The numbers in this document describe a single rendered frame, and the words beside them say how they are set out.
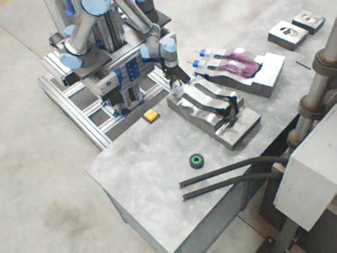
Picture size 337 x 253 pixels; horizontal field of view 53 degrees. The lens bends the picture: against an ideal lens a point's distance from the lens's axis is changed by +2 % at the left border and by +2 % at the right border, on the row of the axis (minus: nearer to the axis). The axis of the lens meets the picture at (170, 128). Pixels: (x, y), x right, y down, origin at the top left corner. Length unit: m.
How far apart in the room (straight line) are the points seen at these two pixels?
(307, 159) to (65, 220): 2.06
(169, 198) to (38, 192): 1.48
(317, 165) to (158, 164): 0.98
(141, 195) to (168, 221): 0.21
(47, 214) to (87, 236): 0.40
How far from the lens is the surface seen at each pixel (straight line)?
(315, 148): 1.14
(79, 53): 1.86
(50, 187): 2.95
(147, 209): 1.75
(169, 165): 1.84
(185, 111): 1.93
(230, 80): 2.11
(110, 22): 2.25
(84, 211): 2.75
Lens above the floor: 2.40
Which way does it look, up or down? 54 degrees down
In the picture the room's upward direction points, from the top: 11 degrees counter-clockwise
